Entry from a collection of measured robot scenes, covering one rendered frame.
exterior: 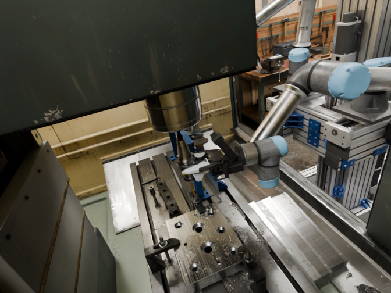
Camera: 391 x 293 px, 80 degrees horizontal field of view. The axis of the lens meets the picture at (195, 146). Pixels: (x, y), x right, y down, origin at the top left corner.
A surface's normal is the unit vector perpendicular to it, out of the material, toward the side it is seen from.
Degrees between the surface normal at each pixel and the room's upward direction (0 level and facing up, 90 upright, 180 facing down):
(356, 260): 17
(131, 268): 0
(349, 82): 88
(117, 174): 24
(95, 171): 90
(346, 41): 90
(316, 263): 7
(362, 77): 88
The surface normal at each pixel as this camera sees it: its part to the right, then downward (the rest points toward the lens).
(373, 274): -0.44, -0.72
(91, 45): 0.33, 0.43
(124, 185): -0.03, -0.58
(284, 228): -0.12, -0.78
